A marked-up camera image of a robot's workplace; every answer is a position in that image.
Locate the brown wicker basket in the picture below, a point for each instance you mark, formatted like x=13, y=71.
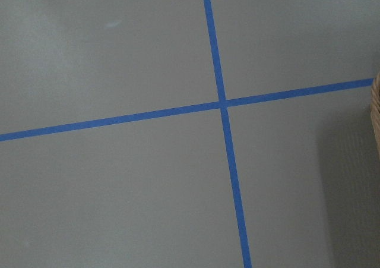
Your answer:
x=375, y=110

